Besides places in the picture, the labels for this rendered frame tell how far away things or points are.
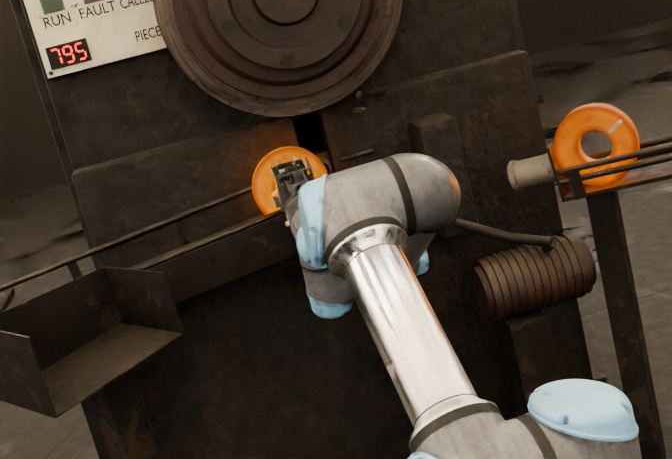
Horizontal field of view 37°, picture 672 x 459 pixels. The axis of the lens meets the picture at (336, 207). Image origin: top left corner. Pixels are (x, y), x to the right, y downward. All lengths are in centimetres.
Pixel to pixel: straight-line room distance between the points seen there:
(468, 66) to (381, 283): 91
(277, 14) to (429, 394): 86
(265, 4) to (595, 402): 96
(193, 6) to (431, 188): 68
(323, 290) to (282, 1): 52
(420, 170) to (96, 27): 88
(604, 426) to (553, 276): 81
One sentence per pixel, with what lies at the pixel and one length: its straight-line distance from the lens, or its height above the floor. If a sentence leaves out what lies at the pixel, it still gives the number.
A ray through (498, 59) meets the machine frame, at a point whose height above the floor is 87.
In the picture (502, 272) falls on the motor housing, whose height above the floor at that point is 51.
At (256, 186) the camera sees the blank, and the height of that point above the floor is 76.
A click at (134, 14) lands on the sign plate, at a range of 205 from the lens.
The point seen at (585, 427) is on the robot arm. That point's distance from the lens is 117.
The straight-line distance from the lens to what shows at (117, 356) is 176.
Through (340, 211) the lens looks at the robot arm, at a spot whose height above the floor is 83.
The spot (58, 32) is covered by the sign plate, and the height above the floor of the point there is 114.
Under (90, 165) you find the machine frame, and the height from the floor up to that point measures 87.
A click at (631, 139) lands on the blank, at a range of 191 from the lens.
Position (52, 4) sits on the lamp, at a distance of 205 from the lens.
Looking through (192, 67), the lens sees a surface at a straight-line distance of 192.
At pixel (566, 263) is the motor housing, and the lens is 197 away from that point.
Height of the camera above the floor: 115
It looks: 13 degrees down
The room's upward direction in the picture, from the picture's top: 14 degrees counter-clockwise
